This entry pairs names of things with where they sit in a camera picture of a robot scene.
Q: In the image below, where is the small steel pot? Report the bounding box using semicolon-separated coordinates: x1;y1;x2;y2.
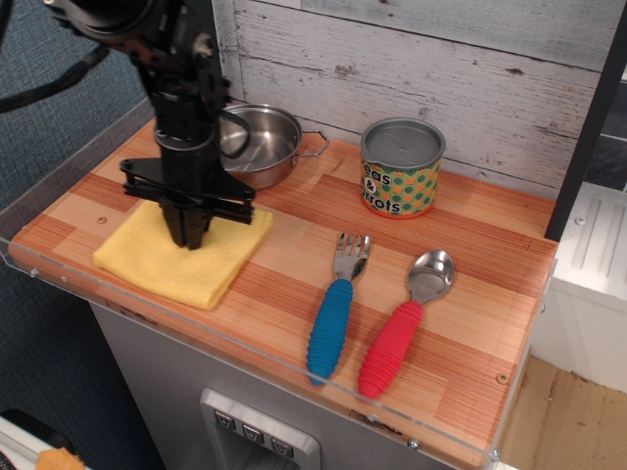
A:
220;104;329;191

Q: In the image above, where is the clear acrylic guard rail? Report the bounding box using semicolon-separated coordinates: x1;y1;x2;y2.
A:
1;117;556;469

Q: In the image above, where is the white side cabinet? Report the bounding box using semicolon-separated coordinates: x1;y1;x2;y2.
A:
530;183;626;392

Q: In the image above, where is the black and orange bag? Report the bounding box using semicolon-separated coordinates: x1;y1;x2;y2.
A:
1;409;89;469

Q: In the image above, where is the black braided cable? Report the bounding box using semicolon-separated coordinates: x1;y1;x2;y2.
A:
0;0;112;115

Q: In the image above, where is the peas and carrots can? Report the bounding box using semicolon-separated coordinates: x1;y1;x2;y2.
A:
361;117;446;219

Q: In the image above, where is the black right vertical post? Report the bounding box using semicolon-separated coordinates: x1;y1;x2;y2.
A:
545;6;626;242

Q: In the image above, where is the yellow cloth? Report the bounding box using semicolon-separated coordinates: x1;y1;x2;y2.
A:
93;202;273;310

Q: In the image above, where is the silver button panel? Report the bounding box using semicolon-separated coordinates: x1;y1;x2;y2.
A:
200;388;322;469

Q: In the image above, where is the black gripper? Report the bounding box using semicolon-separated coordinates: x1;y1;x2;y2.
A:
120;131;256;250

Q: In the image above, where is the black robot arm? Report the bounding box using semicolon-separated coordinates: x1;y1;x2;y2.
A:
47;1;255;250

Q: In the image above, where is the red handled spoon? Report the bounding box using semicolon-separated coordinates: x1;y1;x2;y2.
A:
358;250;455;400

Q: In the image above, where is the blue handled fork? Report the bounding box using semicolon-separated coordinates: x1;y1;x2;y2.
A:
307;233;370;386

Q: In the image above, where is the grey toy cabinet front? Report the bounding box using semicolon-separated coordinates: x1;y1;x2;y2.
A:
88;301;471;470

